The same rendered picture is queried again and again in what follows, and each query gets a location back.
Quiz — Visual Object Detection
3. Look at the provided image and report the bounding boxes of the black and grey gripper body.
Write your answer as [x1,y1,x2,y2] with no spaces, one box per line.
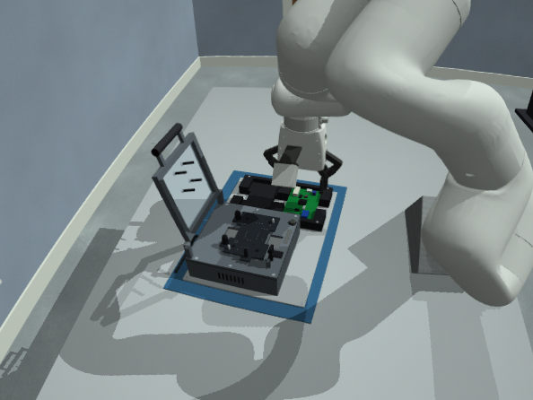
[277,121,328,171]

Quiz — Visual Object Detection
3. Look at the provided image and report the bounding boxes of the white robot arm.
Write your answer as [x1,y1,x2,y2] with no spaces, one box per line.
[271,0,533,307]

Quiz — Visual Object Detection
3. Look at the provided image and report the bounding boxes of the green circuit board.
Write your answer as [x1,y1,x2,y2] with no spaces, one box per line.
[283,187,320,220]

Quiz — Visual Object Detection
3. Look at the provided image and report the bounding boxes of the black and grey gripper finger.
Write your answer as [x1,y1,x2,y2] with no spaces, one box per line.
[318,151,343,195]
[263,145,278,168]

